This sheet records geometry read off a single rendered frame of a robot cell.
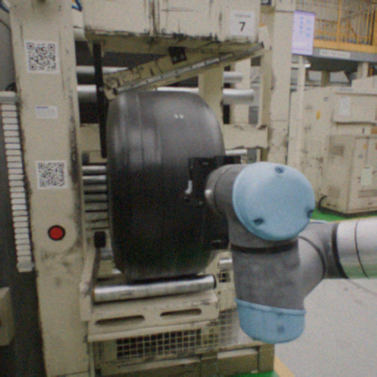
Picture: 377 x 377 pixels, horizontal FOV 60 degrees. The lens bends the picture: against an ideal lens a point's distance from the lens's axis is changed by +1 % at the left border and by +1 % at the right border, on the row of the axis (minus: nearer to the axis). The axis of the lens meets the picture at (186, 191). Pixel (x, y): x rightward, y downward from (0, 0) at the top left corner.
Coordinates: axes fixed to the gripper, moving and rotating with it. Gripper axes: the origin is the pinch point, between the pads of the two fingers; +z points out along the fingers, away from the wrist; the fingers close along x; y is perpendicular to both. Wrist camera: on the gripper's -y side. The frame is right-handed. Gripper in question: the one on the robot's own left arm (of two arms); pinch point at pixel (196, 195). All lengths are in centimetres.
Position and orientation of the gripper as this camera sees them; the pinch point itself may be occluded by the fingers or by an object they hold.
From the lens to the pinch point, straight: 65.0
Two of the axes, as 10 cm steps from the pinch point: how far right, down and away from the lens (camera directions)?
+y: -0.1, -10.0, -0.7
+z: -2.1, -0.7, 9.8
